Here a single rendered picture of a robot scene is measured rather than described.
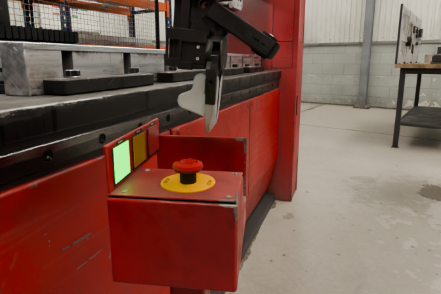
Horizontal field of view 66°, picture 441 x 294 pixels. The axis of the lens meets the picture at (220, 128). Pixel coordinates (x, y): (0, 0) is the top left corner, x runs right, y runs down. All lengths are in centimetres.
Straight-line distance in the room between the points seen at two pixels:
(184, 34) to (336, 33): 721
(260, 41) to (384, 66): 695
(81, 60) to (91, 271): 42
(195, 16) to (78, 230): 40
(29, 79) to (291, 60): 173
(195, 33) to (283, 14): 176
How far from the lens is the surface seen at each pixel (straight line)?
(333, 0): 776
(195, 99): 51
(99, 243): 70
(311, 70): 780
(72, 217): 63
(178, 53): 49
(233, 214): 40
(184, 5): 51
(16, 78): 71
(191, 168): 43
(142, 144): 52
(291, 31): 220
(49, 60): 73
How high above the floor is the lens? 94
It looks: 11 degrees down
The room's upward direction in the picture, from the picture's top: straight up
